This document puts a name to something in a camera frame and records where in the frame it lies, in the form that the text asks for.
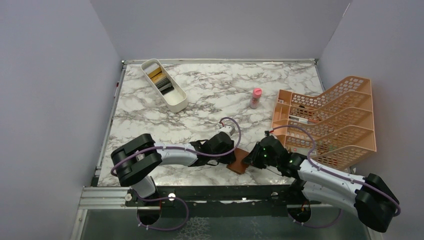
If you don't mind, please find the white oblong plastic tray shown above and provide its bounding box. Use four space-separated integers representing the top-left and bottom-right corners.
141 59 188 113

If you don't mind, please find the aluminium table frame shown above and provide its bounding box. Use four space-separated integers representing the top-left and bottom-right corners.
72 60 381 240

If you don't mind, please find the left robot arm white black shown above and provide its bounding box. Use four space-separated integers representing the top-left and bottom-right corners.
110 132 236 206

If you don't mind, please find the pink small bottle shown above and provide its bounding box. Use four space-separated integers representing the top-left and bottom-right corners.
249 88 263 109

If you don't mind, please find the orange plastic file organizer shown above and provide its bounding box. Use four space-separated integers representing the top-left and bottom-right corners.
271 75 377 170

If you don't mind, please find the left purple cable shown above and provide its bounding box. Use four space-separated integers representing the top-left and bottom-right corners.
110 117 243 232

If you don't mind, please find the purple cable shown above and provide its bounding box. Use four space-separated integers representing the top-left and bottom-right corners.
110 117 243 232
264 125 402 218

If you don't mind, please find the brown leather card holder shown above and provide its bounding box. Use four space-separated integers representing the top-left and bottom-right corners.
226 148 249 175

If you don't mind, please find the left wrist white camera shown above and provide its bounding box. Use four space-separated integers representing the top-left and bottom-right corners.
218 125 236 137

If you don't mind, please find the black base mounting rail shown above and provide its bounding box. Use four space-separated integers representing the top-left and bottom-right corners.
124 181 315 225

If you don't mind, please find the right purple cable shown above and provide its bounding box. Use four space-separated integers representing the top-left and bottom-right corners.
264 125 402 218

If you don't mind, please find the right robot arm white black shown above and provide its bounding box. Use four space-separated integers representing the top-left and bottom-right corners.
242 136 401 233

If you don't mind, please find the stack of credit cards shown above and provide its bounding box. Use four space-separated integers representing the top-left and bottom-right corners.
144 63 174 95

